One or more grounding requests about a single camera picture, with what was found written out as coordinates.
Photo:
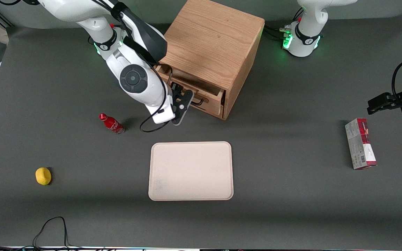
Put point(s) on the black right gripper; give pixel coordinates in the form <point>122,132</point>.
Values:
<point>176,91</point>

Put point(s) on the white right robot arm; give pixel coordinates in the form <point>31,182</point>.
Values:
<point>134,66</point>

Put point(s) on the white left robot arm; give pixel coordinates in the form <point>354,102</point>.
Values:
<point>307,33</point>

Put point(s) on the oak wooden drawer cabinet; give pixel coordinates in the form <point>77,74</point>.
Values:
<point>218,42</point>

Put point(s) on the grey and red carton box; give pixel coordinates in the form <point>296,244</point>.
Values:
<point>359,144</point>

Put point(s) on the red soda bottle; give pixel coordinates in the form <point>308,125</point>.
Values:
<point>112,123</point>

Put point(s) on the beige rectangular tray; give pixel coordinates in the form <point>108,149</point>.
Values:
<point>190,170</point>

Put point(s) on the yellow lemon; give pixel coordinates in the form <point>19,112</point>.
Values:
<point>43,176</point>

